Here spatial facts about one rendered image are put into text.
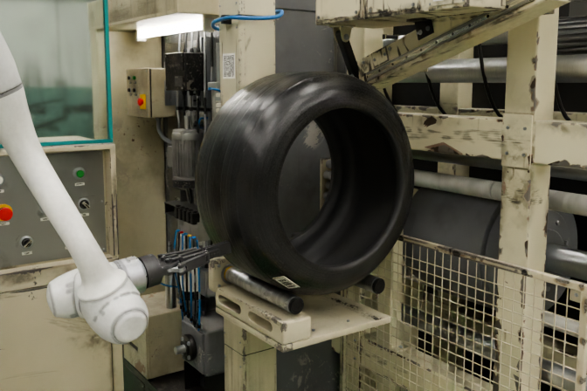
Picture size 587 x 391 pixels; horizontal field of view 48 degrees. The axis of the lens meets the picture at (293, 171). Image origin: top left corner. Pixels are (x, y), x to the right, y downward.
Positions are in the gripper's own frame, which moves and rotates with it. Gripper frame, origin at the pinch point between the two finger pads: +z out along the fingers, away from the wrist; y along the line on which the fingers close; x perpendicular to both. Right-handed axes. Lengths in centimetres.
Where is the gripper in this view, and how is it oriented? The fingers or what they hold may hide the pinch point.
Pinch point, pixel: (217, 250)
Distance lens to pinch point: 165.5
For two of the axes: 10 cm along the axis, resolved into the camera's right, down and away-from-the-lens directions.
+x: 1.0, 9.7, 2.0
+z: 8.1, -2.0, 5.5
